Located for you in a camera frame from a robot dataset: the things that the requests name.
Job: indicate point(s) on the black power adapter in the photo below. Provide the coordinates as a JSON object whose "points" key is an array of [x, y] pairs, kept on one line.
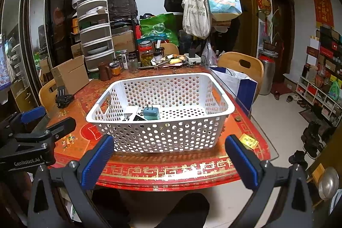
{"points": [[139, 118]]}

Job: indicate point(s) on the glass jar of green olives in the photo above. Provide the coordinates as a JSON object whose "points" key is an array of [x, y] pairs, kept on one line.
{"points": [[147, 55]]}

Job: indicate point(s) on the silver metal canister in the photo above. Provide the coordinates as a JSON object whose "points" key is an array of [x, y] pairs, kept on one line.
{"points": [[267, 73]]}

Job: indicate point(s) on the white fan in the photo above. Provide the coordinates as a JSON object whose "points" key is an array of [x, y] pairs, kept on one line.
{"points": [[81, 1]]}

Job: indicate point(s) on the teal plug charger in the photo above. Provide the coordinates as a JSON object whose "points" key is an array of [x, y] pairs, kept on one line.
{"points": [[151, 113]]}

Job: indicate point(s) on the black bag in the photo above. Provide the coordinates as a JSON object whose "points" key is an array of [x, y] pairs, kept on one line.
{"points": [[120, 7]]}

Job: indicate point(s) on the black plug adapter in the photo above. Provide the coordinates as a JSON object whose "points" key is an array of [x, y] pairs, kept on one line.
{"points": [[192, 52]]}

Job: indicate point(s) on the green shopping bag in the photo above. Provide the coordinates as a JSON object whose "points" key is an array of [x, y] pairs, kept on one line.
{"points": [[160, 29]]}

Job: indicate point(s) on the round red wall decoration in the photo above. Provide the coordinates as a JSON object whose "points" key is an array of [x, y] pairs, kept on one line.
{"points": [[264, 5]]}

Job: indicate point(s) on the brown cardboard box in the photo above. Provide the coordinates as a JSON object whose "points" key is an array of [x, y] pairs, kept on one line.
{"points": [[123, 41]]}

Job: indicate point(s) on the white perforated plastic basket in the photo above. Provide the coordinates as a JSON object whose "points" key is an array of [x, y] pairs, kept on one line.
{"points": [[160, 134]]}

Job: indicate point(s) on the black shoes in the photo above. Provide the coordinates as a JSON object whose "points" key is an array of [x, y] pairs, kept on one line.
{"points": [[297, 157]]}

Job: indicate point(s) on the red wall poster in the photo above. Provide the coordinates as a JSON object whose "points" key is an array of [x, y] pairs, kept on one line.
{"points": [[322, 7]]}

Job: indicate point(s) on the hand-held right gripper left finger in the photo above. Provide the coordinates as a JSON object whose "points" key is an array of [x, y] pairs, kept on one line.
{"points": [[98, 161]]}

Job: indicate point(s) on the white power strip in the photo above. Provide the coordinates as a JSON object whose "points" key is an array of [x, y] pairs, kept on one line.
{"points": [[193, 59]]}

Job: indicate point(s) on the white cube shelf with goods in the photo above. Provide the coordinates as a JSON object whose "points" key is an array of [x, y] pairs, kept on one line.
{"points": [[320, 83]]}

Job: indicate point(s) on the white plug charger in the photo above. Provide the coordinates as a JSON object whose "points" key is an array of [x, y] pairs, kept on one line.
{"points": [[131, 111]]}

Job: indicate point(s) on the metal pot lid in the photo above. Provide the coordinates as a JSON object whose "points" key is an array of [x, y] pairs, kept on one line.
{"points": [[329, 183]]}

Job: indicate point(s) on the yellow card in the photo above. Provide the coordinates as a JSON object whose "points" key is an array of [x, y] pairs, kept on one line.
{"points": [[248, 142]]}

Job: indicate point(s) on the black boots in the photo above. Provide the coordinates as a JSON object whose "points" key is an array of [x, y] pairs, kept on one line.
{"points": [[312, 138]]}

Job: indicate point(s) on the black claw clip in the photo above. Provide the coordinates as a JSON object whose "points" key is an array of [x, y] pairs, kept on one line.
{"points": [[64, 98]]}

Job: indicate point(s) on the dark glass-door cabinet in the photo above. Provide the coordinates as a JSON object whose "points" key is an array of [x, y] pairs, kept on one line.
{"points": [[40, 38]]}

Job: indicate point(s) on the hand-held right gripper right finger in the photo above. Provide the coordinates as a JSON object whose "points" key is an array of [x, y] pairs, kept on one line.
{"points": [[241, 161]]}

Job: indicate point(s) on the clear plastic bag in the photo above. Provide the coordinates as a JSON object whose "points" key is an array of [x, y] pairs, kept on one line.
{"points": [[209, 54]]}

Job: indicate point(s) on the small orange jar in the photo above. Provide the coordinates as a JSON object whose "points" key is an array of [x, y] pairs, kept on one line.
{"points": [[115, 70]]}

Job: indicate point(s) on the empty glass jar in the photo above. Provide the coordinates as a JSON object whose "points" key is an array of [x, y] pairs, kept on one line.
{"points": [[133, 63]]}

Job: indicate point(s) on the open cardboard box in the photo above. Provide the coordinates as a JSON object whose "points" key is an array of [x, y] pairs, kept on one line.
{"points": [[70, 75]]}

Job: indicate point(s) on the white and blue shopping bag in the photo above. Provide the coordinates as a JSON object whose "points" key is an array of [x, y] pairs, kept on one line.
{"points": [[248, 94]]}

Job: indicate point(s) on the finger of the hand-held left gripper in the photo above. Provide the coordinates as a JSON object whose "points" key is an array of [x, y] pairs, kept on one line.
{"points": [[33, 114], [62, 126]]}

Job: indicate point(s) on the white plastic drawer tower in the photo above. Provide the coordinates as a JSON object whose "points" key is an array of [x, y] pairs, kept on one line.
{"points": [[96, 38]]}

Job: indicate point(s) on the red printed tablecloth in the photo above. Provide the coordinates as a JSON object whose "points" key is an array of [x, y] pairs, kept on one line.
{"points": [[160, 169]]}

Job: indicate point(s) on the printed paper bag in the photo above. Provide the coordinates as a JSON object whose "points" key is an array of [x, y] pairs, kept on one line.
{"points": [[224, 1]]}

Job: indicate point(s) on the beige canvas tote bag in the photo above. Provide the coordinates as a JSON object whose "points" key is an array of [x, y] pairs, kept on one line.
{"points": [[195, 17]]}

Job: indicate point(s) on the potted plant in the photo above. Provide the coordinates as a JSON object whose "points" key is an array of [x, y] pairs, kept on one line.
{"points": [[271, 35]]}

